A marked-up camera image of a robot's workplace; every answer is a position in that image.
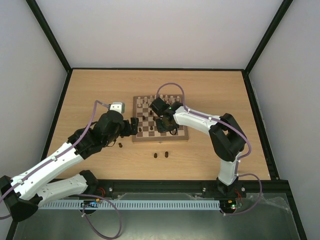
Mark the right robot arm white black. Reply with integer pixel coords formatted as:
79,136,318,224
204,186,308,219
150,97,247,196

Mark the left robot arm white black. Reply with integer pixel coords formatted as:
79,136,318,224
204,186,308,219
0,110,139,222

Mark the wooden chess board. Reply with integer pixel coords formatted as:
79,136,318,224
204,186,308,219
132,95,189,143

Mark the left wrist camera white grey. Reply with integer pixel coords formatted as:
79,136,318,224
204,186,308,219
109,101,125,114

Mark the black aluminium rail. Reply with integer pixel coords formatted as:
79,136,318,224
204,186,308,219
97,179,291,195

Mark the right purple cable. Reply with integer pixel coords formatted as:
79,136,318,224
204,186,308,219
156,82,263,216

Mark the white slotted cable duct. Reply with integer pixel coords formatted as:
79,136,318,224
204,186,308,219
41,199,221,211

